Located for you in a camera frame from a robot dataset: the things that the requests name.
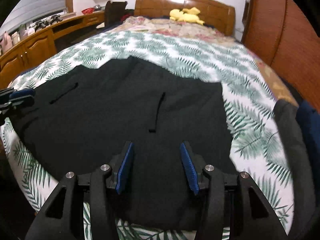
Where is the black button-up coat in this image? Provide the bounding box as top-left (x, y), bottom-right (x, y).
top-left (9, 57), bottom-right (236, 231)

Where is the wooden desk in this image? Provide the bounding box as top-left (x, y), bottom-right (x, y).
top-left (1, 11), bottom-right (104, 89)

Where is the grey garment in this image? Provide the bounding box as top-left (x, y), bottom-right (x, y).
top-left (273, 99), bottom-right (316, 239)

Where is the palm leaf print bedsheet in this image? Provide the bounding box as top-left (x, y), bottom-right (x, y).
top-left (1, 31), bottom-right (295, 239)

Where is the grey window blind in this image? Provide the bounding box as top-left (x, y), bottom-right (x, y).
top-left (1, 0), bottom-right (66, 33)

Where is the navy blue garment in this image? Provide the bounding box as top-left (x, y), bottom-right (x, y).
top-left (296, 101), bottom-right (320, 157)

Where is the red bowl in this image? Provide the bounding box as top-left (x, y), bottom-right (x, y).
top-left (81, 7), bottom-right (95, 15)

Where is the dark desk chair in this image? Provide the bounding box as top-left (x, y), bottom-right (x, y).
top-left (104, 1), bottom-right (127, 27)

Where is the floral quilt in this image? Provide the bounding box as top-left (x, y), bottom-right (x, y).
top-left (112, 16), bottom-right (237, 46)

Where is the wooden louvered wardrobe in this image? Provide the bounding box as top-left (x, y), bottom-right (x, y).
top-left (242, 0), bottom-right (319, 109)

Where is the wooden headboard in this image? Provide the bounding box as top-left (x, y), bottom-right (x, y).
top-left (134, 0), bottom-right (235, 36)

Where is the yellow plush toy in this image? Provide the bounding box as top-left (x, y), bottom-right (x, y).
top-left (169, 7), bottom-right (205, 25)

